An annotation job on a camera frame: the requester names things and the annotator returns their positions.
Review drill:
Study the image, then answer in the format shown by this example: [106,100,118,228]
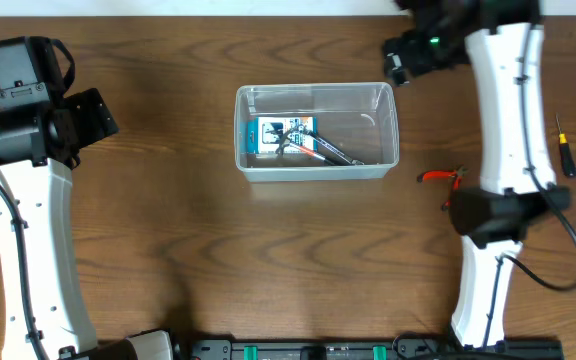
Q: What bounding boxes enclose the red handled pliers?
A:
[416,165,470,212]

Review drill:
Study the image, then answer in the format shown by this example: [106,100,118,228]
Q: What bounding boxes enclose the silver ring wrench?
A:
[297,125,363,165]

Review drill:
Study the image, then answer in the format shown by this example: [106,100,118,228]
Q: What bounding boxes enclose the yellow black screwdriver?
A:
[555,114,576,178]

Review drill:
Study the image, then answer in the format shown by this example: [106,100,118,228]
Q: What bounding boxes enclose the blue white screwdriver box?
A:
[244,116,318,155]

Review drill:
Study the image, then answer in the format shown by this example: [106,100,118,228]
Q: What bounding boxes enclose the orange black pen tool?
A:
[275,128,340,166]

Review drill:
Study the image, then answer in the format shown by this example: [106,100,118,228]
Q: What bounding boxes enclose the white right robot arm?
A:
[382,1,576,356]

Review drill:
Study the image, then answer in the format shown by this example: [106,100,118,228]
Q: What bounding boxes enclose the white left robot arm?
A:
[0,88,180,359]

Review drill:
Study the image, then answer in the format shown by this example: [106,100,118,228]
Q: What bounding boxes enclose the clear plastic container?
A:
[234,82,399,182]

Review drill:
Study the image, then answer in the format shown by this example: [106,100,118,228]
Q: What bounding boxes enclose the black rail with green clips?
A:
[189,335,565,360]

